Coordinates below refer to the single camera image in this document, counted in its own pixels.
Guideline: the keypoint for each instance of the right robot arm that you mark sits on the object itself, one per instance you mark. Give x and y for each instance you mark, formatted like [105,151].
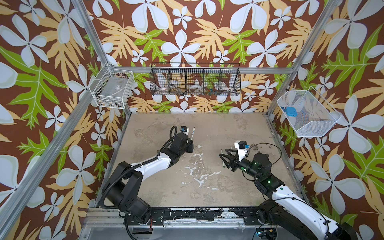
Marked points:
[283,207]

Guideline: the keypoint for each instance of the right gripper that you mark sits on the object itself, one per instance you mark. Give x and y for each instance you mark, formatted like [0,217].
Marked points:
[234,160]

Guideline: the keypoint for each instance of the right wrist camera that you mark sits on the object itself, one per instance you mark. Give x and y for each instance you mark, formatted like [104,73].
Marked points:
[242,148]

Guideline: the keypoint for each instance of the blue object in basket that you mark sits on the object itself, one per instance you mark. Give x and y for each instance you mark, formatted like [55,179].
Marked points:
[291,112]

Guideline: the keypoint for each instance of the black wire basket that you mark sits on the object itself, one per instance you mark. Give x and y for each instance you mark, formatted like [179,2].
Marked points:
[212,79]

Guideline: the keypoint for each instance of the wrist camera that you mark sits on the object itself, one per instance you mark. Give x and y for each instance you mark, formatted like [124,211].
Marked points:
[184,130]
[242,148]

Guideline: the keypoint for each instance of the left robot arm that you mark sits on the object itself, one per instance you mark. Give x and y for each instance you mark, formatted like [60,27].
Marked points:
[122,188]

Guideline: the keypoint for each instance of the white wire basket left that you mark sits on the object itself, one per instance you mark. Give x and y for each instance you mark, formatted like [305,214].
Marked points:
[112,87]

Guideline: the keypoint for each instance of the blue capped marker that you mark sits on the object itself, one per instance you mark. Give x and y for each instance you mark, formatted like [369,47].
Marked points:
[193,132]

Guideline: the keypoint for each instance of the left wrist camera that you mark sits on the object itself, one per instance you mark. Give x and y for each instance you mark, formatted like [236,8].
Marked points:
[184,130]

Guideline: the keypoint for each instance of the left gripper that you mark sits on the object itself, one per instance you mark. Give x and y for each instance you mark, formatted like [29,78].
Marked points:
[190,143]

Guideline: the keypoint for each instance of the white mesh basket right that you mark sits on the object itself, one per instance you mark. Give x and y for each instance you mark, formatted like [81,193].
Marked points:
[316,116]

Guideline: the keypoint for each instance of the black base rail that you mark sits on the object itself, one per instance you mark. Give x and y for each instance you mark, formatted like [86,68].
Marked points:
[250,216]

